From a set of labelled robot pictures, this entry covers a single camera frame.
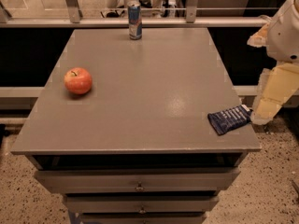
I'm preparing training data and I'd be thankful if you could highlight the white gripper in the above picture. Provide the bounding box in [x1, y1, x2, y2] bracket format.
[247, 0, 299, 125]

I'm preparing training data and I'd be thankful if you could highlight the blue rxbar blueberry wrapper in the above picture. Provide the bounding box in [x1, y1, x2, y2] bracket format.
[207, 105, 251, 135]

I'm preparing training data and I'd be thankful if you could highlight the red apple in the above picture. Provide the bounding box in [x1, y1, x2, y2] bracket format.
[64, 67, 93, 94]

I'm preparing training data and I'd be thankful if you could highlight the metal window railing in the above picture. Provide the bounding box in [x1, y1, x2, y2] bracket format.
[0, 0, 271, 28]

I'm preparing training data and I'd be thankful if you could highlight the top grey drawer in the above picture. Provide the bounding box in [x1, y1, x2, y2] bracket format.
[35, 168, 240, 194]

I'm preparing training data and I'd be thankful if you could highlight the grey drawer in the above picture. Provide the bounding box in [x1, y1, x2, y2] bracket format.
[64, 195, 219, 214]
[35, 168, 240, 194]
[81, 213, 206, 224]

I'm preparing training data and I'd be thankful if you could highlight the blue silver energy drink can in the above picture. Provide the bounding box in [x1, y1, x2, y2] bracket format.
[127, 1, 142, 40]

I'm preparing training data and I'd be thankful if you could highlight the grey drawer cabinet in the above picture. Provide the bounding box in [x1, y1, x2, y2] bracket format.
[10, 27, 262, 224]

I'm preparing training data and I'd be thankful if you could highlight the middle grey drawer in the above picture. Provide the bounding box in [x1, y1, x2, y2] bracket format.
[64, 195, 219, 214]

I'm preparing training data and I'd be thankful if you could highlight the bottom grey drawer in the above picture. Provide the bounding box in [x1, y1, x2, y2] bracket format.
[81, 213, 206, 224]

